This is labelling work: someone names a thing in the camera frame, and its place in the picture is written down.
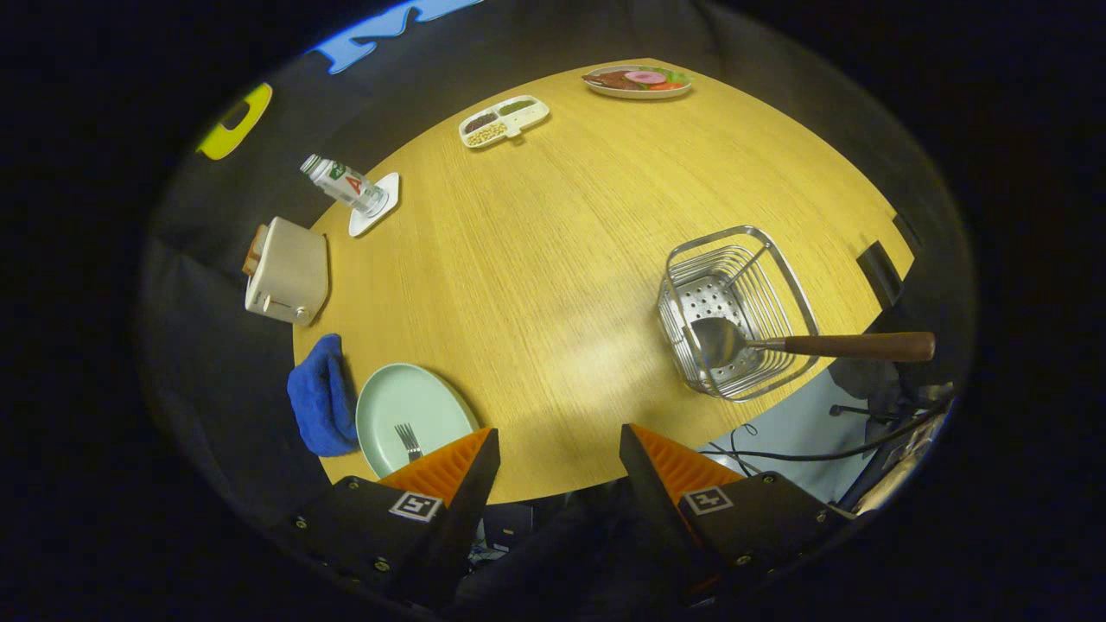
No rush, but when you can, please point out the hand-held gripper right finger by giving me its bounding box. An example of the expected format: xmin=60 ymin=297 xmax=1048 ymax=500
xmin=619 ymin=423 xmax=856 ymax=606

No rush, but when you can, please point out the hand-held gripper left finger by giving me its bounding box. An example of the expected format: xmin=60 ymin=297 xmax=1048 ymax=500
xmin=285 ymin=427 xmax=502 ymax=610

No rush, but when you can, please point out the wooden handled metal spoon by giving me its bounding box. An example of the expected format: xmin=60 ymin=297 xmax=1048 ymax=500
xmin=683 ymin=316 xmax=937 ymax=371

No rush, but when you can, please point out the pale green round plate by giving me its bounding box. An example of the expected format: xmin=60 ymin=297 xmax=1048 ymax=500
xmin=355 ymin=363 xmax=480 ymax=480

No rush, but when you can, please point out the blue towel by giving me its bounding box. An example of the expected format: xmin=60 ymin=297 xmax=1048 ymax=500
xmin=287 ymin=333 xmax=360 ymax=458

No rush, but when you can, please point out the dark floor stand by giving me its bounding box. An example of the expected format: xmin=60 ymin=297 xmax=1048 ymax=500
xmin=828 ymin=363 xmax=918 ymax=512

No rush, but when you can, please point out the cream toaster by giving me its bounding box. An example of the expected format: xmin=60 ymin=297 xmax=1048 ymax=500
xmin=245 ymin=216 xmax=330 ymax=327

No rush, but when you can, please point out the white square coaster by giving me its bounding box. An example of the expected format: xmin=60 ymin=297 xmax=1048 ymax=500
xmin=348 ymin=172 xmax=402 ymax=238

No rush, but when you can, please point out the large black table clamp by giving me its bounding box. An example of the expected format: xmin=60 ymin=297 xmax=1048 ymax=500
xmin=855 ymin=240 xmax=906 ymax=309

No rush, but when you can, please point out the small clear drink bottle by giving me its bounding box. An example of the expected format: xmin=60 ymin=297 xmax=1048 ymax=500
xmin=300 ymin=154 xmax=390 ymax=219

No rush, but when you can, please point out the white divided snack tray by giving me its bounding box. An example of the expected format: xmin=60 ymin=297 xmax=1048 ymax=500
xmin=458 ymin=94 xmax=551 ymax=150

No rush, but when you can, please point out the oval plate with food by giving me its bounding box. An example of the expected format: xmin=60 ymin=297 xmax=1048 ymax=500
xmin=582 ymin=65 xmax=694 ymax=100

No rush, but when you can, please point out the metal wire basket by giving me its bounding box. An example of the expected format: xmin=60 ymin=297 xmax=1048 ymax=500
xmin=658 ymin=225 xmax=820 ymax=403

